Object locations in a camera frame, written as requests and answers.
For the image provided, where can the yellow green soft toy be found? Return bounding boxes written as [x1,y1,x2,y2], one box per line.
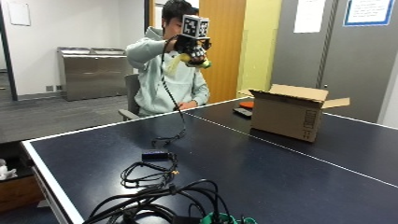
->
[167,52,213,77]

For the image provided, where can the wooden door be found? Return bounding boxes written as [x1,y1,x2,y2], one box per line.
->
[199,0,248,105]

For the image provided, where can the white marker cube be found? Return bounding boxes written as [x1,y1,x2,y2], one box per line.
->
[180,14,212,40]

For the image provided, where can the person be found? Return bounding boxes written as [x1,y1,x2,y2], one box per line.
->
[124,0,212,118]

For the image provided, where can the grey office chair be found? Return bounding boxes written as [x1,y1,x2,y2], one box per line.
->
[118,73,143,122]

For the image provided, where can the black remote control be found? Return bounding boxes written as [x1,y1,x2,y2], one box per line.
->
[232,106,255,119]

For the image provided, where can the stainless steel waste bins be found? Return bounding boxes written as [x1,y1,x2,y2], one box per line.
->
[56,47,134,102]

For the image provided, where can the white paper sheet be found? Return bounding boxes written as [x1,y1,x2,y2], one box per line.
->
[293,0,328,35]

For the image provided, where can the open cardboard box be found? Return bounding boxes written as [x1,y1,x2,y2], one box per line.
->
[248,83,351,144]

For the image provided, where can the small black adapter box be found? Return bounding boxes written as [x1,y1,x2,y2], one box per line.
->
[142,149,171,161]

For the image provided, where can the grey cabinet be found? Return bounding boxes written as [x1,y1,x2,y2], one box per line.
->
[271,0,398,124]

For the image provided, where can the blue bordered notice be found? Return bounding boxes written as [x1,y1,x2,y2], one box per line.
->
[343,0,397,27]

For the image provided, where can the green plastic object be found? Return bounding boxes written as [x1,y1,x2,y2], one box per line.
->
[200,212,259,224]

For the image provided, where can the white crumpled object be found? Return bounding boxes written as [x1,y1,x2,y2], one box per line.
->
[0,158,19,182]

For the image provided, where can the brown wooden box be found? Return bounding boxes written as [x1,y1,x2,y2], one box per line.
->
[0,175,46,215]

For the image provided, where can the black glove cable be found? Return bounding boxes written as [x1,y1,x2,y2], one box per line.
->
[151,35,189,148]

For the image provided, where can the thin coiled black cable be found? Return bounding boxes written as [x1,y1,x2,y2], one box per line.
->
[120,152,180,189]

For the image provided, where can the white wall board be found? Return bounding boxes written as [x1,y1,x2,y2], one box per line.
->
[7,0,32,27]

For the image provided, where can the bundle of thick black cables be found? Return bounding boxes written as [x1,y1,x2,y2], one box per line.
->
[82,178,235,224]

